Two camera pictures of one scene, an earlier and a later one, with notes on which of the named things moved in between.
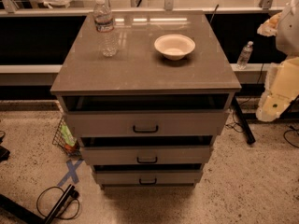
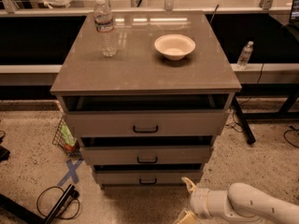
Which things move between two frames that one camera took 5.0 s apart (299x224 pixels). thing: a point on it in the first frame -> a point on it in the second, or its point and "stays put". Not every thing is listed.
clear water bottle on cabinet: [105, 26] stays put
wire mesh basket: [65, 138] stays put
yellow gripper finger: [269, 28] -> [189, 184]
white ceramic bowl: [174, 47] stays put
